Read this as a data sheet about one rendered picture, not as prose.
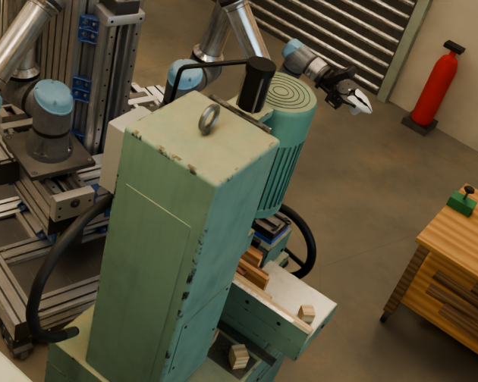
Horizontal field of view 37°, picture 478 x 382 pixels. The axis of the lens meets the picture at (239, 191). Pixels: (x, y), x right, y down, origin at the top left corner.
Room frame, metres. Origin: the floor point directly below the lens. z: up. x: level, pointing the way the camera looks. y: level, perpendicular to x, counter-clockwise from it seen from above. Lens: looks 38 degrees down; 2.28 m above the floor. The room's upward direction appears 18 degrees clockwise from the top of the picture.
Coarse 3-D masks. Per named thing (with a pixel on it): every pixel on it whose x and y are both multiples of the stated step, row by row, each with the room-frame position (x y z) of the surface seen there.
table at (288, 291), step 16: (272, 272) 1.45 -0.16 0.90; (288, 272) 1.47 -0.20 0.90; (272, 288) 1.39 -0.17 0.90; (288, 288) 1.41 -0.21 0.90; (304, 288) 1.43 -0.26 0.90; (288, 304) 1.35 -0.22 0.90; (304, 304) 1.37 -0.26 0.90; (320, 304) 1.39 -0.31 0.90; (336, 304) 1.40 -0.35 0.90; (240, 320) 1.29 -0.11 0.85; (256, 320) 1.27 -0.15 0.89; (320, 320) 1.33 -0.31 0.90; (272, 336) 1.25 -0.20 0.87; (288, 352) 1.22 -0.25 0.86
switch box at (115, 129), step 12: (144, 108) 1.18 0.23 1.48; (120, 120) 1.12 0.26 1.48; (132, 120) 1.13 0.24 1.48; (108, 132) 1.10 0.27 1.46; (120, 132) 1.09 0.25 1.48; (108, 144) 1.10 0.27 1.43; (120, 144) 1.08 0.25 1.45; (108, 156) 1.09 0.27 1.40; (108, 168) 1.09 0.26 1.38; (108, 180) 1.09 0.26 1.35
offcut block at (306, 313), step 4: (300, 308) 1.32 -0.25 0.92; (304, 308) 1.32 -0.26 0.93; (308, 308) 1.32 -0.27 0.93; (312, 308) 1.33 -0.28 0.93; (300, 312) 1.32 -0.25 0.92; (304, 312) 1.31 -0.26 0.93; (308, 312) 1.31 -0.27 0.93; (312, 312) 1.31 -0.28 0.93; (300, 316) 1.31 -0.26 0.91; (304, 316) 1.30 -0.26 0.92; (308, 316) 1.30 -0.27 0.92; (312, 316) 1.31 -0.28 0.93; (304, 320) 1.30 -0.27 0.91; (308, 320) 1.31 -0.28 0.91; (312, 320) 1.31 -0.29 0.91
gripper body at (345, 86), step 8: (320, 72) 2.11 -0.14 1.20; (328, 72) 2.14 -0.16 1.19; (320, 80) 2.12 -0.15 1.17; (344, 80) 2.11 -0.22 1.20; (328, 88) 2.12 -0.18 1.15; (336, 88) 2.07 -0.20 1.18; (344, 88) 2.08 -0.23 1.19; (352, 88) 2.09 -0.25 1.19; (328, 96) 2.09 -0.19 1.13; (336, 96) 2.08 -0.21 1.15; (336, 104) 2.08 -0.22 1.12
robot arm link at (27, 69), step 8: (8, 0) 1.79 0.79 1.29; (16, 0) 1.77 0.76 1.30; (24, 0) 1.78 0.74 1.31; (8, 8) 1.78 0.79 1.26; (16, 8) 1.77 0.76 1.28; (8, 16) 1.78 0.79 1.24; (16, 16) 1.77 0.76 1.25; (8, 24) 1.78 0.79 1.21; (32, 48) 1.80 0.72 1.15; (32, 56) 1.81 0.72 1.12; (24, 64) 1.79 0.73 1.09; (32, 64) 1.81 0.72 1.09; (16, 72) 1.77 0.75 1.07; (24, 72) 1.78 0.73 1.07; (32, 72) 1.80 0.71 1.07; (8, 80) 1.77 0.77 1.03; (16, 80) 1.76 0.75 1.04; (24, 80) 1.77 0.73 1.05; (32, 80) 1.79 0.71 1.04; (8, 88) 1.77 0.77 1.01; (16, 88) 1.77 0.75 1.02; (24, 88) 1.77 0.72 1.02; (8, 96) 1.77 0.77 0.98; (16, 96) 1.76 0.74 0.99; (16, 104) 1.76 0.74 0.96
